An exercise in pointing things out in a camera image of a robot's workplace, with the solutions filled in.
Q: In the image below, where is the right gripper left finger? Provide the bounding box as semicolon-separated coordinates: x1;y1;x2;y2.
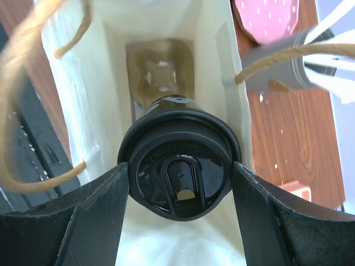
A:
1;162;129;265

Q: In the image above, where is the cardboard two-cup carrier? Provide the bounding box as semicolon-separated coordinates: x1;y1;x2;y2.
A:
126;39;195;110

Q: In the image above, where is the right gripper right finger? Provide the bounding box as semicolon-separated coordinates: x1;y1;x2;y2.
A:
232;162;354;265

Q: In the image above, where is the orange plastic tray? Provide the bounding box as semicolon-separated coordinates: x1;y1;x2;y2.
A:
278;180;312;202

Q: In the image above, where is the grey utensil holder can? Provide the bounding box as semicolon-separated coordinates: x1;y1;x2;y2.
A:
241;26;336;95

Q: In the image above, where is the pink polka dot plate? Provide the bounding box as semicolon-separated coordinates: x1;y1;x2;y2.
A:
231;0;300;45

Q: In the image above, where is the white wrapped straws bundle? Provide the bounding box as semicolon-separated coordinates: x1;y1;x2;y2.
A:
303;1;354;104

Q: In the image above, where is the black coffee cup lid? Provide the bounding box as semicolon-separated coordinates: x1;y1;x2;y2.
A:
117;108;242;221

